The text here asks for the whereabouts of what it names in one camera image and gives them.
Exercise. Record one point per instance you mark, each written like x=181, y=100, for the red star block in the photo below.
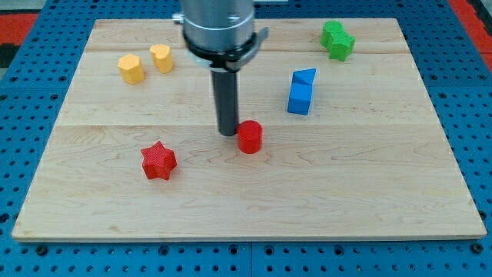
x=158, y=161

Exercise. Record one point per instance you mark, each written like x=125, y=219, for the red cylinder block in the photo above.
x=250, y=136

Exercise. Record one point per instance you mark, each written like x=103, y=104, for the blue cube block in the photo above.
x=300, y=97

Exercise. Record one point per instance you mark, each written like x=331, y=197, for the yellow hexagon block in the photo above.
x=131, y=69

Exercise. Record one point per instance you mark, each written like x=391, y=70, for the blue triangle block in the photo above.
x=305, y=76

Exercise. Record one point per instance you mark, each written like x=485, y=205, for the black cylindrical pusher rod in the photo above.
x=225, y=89

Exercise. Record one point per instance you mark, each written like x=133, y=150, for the yellow heart block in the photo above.
x=162, y=58

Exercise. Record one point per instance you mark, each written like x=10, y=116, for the green cylinder block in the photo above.
x=329, y=30

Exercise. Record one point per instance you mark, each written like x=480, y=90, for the wooden board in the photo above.
x=370, y=161

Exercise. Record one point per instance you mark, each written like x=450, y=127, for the green star block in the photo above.
x=341, y=46

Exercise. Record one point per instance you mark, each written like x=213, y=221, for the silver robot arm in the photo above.
x=220, y=37

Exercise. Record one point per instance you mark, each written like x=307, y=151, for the black clamp ring mount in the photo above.
x=231, y=60

